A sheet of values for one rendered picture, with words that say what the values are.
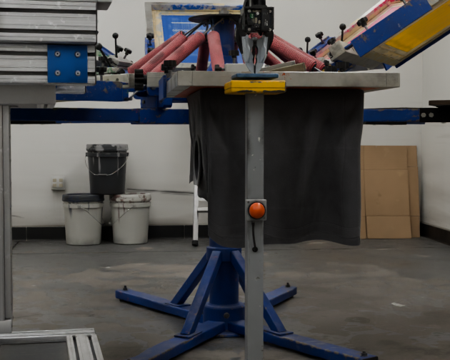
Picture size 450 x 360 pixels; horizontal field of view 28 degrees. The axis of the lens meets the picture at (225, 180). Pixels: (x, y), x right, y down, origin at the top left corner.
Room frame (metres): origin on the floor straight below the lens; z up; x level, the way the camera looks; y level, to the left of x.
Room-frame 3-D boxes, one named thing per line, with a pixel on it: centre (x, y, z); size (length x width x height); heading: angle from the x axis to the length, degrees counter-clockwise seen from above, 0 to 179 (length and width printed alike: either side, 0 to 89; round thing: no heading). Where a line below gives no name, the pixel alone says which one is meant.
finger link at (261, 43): (2.11, -0.09, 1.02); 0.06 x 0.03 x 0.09; 7
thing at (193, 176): (2.64, 0.05, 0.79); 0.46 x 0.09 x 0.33; 7
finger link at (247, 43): (2.11, -0.06, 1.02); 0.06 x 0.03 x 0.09; 7
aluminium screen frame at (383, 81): (2.71, -0.12, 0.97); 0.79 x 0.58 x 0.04; 7
